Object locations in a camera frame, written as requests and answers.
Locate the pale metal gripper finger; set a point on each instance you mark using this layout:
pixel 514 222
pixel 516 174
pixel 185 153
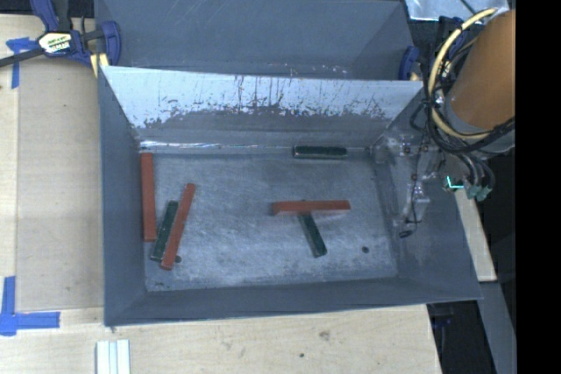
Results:
pixel 401 150
pixel 416 195

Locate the dark green flat block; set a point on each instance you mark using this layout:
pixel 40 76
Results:
pixel 165 227
pixel 320 152
pixel 314 237

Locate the red-brown flat block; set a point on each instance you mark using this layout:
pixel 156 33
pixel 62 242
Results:
pixel 179 223
pixel 311 207
pixel 148 197

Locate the grey metal bin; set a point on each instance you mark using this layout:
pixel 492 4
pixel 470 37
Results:
pixel 245 188

